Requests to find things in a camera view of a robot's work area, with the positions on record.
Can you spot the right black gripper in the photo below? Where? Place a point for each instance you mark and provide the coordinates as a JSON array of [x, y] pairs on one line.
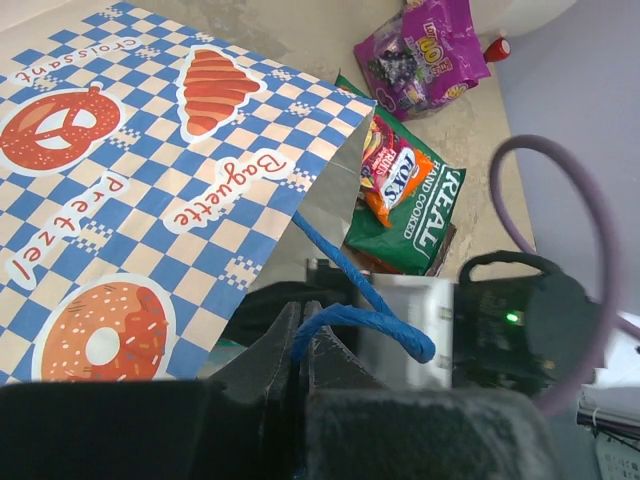
[[323, 283]]

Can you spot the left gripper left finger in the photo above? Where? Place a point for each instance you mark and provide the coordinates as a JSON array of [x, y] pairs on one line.
[[150, 425]]

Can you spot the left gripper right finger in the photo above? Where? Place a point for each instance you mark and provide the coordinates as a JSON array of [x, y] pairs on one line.
[[355, 432]]

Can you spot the dark green snack bag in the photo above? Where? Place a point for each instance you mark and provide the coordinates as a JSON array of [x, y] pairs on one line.
[[419, 223]]

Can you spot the blue checkered paper bag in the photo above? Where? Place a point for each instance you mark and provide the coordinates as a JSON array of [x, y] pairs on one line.
[[148, 171]]

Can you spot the colourful candy bag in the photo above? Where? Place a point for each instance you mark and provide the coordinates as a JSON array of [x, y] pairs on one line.
[[391, 169]]

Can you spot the purple snack bag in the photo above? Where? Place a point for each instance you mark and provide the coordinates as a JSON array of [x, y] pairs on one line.
[[423, 58]]

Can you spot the red black button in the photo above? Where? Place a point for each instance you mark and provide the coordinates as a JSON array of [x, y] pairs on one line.
[[497, 51]]

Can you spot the white cylindrical container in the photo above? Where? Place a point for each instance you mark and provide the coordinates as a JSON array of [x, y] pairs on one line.
[[514, 17]]

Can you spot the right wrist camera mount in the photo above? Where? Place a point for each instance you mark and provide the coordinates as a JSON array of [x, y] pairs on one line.
[[427, 304]]

